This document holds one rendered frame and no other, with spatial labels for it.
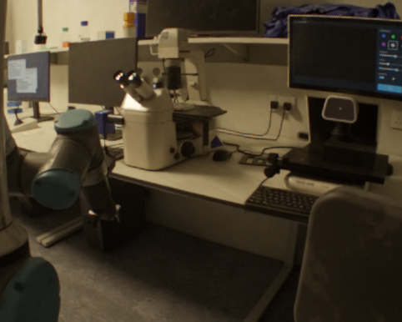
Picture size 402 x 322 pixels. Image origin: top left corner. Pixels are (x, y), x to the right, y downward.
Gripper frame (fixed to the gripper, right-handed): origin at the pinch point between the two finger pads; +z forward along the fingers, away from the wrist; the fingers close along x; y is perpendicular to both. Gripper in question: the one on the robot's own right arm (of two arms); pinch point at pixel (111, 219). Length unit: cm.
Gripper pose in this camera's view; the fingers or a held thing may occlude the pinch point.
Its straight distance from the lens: 101.8
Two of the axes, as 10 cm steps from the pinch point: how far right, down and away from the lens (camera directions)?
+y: -3.2, 6.4, -7.0
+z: 0.2, 7.4, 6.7
